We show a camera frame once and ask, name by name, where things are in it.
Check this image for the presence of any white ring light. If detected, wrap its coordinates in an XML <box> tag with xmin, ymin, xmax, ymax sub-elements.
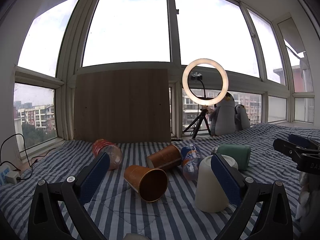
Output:
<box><xmin>182</xmin><ymin>59</ymin><xmax>229</xmax><ymax>106</ymax></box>

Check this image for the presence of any blue orange soda bottle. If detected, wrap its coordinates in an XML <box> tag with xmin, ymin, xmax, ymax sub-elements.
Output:
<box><xmin>181</xmin><ymin>144</ymin><xmax>203</xmax><ymax>181</ymax></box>

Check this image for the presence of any orange paper cup open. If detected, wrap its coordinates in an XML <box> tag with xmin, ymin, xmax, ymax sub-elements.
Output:
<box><xmin>124</xmin><ymin>165</ymin><xmax>168</xmax><ymax>203</ymax></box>

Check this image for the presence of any brown paper cup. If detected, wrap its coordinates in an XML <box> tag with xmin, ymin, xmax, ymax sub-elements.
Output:
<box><xmin>146</xmin><ymin>144</ymin><xmax>182</xmax><ymax>170</ymax></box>

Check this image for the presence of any green insulated mug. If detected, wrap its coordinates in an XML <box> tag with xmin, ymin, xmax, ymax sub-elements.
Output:
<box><xmin>212</xmin><ymin>144</ymin><xmax>251</xmax><ymax>171</ymax></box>

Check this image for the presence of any small grey penguin plush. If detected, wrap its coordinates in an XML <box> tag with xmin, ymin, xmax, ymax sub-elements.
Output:
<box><xmin>235</xmin><ymin>105</ymin><xmax>251</xmax><ymax>131</ymax></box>

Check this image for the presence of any wooden board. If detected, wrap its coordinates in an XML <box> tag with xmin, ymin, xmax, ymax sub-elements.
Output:
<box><xmin>74</xmin><ymin>69</ymin><xmax>171</xmax><ymax>143</ymax></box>

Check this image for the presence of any black cable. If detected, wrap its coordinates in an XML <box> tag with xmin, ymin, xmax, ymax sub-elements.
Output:
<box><xmin>0</xmin><ymin>133</ymin><xmax>58</xmax><ymax>182</ymax></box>

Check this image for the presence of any large grey penguin plush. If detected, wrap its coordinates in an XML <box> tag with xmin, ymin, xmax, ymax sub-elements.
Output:
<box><xmin>209</xmin><ymin>92</ymin><xmax>236</xmax><ymax>136</ymax></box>

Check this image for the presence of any white power strip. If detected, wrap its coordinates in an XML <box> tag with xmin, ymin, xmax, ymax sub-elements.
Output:
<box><xmin>0</xmin><ymin>164</ymin><xmax>11</xmax><ymax>186</ymax></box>

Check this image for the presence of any phone holder camera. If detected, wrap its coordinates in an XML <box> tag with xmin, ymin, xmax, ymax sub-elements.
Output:
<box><xmin>190</xmin><ymin>72</ymin><xmax>207</xmax><ymax>99</ymax></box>

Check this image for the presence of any white power adapter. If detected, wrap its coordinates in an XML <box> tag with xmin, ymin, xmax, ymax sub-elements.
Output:
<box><xmin>5</xmin><ymin>171</ymin><xmax>20</xmax><ymax>185</ymax></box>

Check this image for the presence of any white plastic cup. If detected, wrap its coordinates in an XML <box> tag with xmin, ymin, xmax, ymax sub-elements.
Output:
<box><xmin>194</xmin><ymin>155</ymin><xmax>229</xmax><ymax>213</ymax></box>

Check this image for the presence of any red lidded plastic cup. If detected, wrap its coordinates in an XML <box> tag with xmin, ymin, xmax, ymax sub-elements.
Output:
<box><xmin>92</xmin><ymin>139</ymin><xmax>123</xmax><ymax>170</ymax></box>

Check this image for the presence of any black tripod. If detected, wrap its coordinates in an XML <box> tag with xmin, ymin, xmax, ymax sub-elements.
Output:
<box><xmin>182</xmin><ymin>107</ymin><xmax>211</xmax><ymax>139</ymax></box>

